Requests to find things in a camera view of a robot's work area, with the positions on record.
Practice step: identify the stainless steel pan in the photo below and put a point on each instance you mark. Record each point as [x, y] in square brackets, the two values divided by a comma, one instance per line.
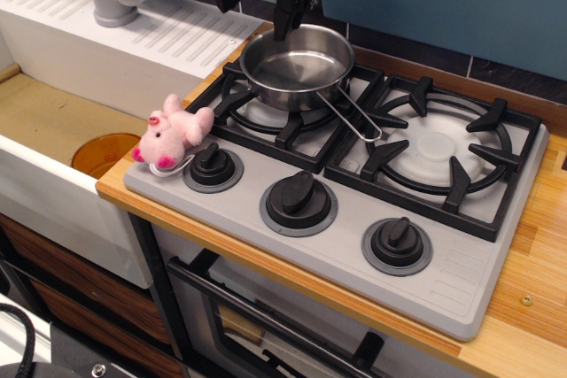
[305, 72]

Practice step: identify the black left stove knob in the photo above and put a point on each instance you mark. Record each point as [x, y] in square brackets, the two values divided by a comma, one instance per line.
[213, 170]

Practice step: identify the black stove knob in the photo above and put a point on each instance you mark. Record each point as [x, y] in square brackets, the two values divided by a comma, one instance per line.
[213, 170]
[397, 247]
[298, 206]

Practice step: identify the black middle stove knob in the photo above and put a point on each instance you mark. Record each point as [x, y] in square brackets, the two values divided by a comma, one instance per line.
[298, 206]

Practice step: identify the grey toy stove top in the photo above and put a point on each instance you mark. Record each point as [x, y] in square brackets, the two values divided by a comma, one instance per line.
[451, 294]

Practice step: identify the black right stove knob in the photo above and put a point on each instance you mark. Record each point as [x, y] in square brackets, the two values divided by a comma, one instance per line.
[397, 247]

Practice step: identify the black left burner grate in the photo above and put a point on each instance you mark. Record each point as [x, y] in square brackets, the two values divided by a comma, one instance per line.
[307, 140]

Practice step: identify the black burner grate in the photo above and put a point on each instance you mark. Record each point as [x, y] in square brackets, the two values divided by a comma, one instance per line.
[307, 140]
[453, 159]

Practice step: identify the pink stuffed pig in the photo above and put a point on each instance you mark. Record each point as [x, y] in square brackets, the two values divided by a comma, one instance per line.
[170, 132]

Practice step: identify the white toy sink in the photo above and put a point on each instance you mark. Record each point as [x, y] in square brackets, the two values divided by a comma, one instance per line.
[67, 80]

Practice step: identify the orange plastic bowl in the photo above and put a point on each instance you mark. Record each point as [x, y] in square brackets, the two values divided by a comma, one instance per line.
[99, 155]

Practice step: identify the black right burner grate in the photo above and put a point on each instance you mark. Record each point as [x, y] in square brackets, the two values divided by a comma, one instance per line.
[453, 159]

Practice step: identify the toy oven door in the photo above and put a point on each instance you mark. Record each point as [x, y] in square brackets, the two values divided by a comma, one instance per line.
[248, 350]

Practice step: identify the wooden drawer unit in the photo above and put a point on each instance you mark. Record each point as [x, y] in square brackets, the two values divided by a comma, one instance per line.
[83, 298]

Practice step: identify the black oven door handle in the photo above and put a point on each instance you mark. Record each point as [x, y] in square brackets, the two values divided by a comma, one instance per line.
[196, 275]

